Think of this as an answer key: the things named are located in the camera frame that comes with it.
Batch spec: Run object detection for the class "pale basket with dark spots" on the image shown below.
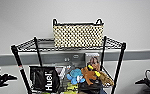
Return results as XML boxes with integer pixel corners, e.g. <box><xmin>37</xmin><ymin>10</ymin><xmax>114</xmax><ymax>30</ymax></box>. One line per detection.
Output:
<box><xmin>51</xmin><ymin>17</ymin><xmax>105</xmax><ymax>50</ymax></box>

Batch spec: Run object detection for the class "black Huel bag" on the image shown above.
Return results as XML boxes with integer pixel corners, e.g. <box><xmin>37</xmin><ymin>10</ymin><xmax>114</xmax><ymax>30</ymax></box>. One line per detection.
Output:
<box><xmin>29</xmin><ymin>65</ymin><xmax>62</xmax><ymax>93</ymax></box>

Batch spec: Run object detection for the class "orange brown plush toy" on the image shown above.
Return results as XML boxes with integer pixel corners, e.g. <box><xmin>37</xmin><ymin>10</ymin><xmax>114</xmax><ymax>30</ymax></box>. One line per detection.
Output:
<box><xmin>80</xmin><ymin>64</ymin><xmax>115</xmax><ymax>87</ymax></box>

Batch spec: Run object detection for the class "white box with picture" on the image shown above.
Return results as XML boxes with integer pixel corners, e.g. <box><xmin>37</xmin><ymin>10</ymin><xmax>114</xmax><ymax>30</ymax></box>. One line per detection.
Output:
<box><xmin>85</xmin><ymin>52</ymin><xmax>102</xmax><ymax>72</ymax></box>

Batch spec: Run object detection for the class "grey box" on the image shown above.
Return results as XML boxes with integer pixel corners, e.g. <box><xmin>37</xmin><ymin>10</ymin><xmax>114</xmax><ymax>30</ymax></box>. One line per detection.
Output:
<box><xmin>54</xmin><ymin>53</ymin><xmax>86</xmax><ymax>75</ymax></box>

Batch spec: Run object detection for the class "yellow plush toy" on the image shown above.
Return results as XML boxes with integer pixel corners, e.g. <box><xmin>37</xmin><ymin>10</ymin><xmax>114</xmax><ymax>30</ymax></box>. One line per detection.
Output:
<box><xmin>65</xmin><ymin>83</ymin><xmax>80</xmax><ymax>94</ymax></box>

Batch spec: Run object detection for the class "blue plush toy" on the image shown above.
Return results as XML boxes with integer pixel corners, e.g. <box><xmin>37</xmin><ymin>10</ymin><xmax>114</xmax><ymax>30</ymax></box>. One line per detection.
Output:
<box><xmin>66</xmin><ymin>68</ymin><xmax>86</xmax><ymax>86</ymax></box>

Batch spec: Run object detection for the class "black wire shelf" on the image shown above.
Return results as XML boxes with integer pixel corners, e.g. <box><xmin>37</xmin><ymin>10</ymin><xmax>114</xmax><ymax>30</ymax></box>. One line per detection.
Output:
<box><xmin>10</xmin><ymin>34</ymin><xmax>127</xmax><ymax>94</ymax></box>

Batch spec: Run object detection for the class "long grey wall band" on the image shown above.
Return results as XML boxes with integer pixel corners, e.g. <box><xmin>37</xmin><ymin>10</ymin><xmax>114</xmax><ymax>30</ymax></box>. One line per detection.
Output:
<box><xmin>0</xmin><ymin>49</ymin><xmax>150</xmax><ymax>67</ymax></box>

